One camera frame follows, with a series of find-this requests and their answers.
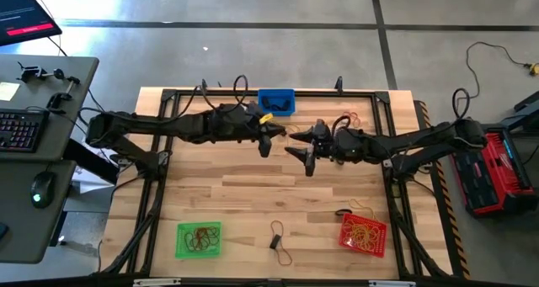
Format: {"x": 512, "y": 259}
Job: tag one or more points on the dark blue stand leg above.
{"x": 526, "y": 120}

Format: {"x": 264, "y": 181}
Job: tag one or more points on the red black tool case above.
{"x": 484, "y": 186}

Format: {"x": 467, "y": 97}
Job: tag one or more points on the black monitor red bar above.
{"x": 21, "y": 9}

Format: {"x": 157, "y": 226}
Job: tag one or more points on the black computer mouse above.
{"x": 42, "y": 190}

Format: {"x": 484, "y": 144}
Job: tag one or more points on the grey desk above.
{"x": 25, "y": 236}
{"x": 50, "y": 89}

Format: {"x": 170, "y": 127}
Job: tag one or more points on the white papers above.
{"x": 90, "y": 182}

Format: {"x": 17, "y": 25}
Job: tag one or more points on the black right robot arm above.
{"x": 421, "y": 139}

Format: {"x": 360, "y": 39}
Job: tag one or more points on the small yellow tag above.
{"x": 266, "y": 118}

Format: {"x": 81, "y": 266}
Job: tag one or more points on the red plastic basket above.
{"x": 379, "y": 230}

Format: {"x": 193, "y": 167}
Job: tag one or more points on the dark table clamp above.
{"x": 339, "y": 84}
{"x": 204, "y": 86}

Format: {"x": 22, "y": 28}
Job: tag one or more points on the silver edge bracket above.
{"x": 156, "y": 282}
{"x": 391, "y": 283}

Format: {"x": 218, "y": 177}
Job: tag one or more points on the blue plastic basket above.
{"x": 275, "y": 94}

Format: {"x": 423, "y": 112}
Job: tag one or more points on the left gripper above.
{"x": 231, "y": 125}

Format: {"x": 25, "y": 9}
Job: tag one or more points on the green plastic basket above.
{"x": 181, "y": 226}

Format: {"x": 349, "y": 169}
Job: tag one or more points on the black keyboard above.
{"x": 21, "y": 131}

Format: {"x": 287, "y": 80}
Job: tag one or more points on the pale sticky note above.
{"x": 8, "y": 91}

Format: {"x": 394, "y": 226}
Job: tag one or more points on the black desk clamp mount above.
{"x": 57, "y": 99}
{"x": 29, "y": 72}

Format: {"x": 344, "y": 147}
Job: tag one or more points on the small black block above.
{"x": 276, "y": 108}

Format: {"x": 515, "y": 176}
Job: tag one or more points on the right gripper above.
{"x": 353, "y": 146}

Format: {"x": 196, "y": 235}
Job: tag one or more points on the black binder clip with band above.
{"x": 271, "y": 228}

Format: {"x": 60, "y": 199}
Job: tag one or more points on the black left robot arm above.
{"x": 147, "y": 123}

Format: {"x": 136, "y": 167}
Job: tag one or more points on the yellow black hazard strip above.
{"x": 452, "y": 219}

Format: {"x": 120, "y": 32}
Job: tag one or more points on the silver arm base bracket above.
{"x": 387, "y": 164}
{"x": 164, "y": 157}

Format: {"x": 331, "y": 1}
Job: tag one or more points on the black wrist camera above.
{"x": 254, "y": 110}
{"x": 321, "y": 129}

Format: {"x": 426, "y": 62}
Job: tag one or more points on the black aluminium table frame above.
{"x": 189, "y": 93}

